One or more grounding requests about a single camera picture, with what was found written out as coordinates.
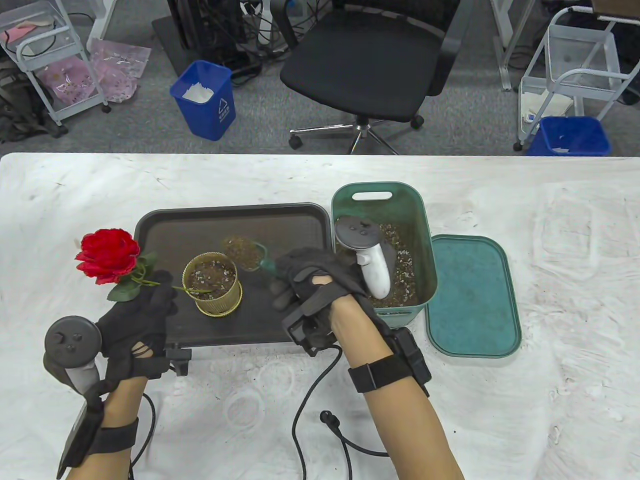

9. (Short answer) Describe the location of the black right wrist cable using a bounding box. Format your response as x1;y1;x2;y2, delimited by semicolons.
291;345;391;480

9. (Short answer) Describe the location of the white cart with white box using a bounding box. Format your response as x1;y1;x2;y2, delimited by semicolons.
513;7;640;152

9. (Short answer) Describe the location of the teal plastic storage bin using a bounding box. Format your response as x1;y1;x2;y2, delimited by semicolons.
331;181;439;330

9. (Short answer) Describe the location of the person's left forearm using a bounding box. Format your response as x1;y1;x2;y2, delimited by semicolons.
65;375;151;480

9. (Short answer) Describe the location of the black office chair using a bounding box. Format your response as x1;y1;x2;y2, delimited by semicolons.
270;0;461;155

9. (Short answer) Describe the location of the person's right hand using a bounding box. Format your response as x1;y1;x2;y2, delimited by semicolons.
270;247;393;333

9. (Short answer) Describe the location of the wrist strap with box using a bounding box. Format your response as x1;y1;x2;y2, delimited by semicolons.
56;395;140;478
347;327;432;398

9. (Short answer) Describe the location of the green plastic garden scoop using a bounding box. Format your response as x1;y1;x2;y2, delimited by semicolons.
222;236;281;276

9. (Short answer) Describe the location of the red artificial rose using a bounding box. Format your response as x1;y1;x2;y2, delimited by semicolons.
75;228;213;302

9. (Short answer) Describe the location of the white cart with pink bag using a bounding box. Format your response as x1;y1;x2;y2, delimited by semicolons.
0;0;111;127

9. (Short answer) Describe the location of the pink plastic bag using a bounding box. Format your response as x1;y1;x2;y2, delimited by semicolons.
90;39;152;104

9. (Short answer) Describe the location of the right wrist strap with box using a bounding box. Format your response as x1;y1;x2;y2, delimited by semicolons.
347;327;432;398

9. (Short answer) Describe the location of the blue plastic waste bin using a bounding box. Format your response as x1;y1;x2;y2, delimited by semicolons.
526;116;612;157

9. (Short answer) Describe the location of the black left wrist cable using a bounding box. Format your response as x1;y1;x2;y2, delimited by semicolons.
129;392;157;480

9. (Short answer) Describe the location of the blue bin with white paper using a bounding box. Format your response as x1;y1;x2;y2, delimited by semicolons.
169;60;237;142

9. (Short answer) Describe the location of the gray hand controller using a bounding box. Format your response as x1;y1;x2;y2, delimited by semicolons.
334;216;398;300
44;316;117;396

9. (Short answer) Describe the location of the white power strip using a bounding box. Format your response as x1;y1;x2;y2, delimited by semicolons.
240;0;273;46

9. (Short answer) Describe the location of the person's left hand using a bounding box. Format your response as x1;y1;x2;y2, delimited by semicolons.
95;284;178;383

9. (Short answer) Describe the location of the person's right forearm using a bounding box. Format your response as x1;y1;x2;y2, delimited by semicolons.
330;295;466;480

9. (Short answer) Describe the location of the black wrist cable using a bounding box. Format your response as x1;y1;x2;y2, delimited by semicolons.
291;345;391;480
129;392;157;480

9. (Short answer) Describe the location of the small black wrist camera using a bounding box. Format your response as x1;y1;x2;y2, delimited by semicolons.
281;310;341;357
166;347;193;377

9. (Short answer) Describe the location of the gold ribbed flower pot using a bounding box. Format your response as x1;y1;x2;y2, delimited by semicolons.
182;253;244;317

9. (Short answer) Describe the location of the teal plastic bin lid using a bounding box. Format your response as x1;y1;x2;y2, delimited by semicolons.
426;235;522;359

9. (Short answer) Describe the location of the gray right hand controller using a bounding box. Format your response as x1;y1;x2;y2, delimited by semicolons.
334;216;398;300

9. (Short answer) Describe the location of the white table leg frame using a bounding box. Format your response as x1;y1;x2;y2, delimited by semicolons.
490;0;536;92
86;0;118;53

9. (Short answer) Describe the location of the left wrist strap with box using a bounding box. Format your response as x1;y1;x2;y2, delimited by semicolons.
56;395;140;478

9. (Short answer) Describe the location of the black computer tower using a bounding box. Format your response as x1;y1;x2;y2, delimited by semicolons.
166;0;251;68

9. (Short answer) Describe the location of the gray left hand controller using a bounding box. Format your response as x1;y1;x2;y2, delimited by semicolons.
44;316;117;396

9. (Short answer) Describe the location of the brown potting mix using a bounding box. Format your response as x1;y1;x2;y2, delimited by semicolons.
336;222;418;308
187;260;236;301

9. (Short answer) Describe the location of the dark backpack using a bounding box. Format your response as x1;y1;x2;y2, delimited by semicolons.
0;62;69;145

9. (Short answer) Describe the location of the dark brown plastic tray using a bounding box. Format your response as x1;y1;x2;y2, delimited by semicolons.
118;202;339;347

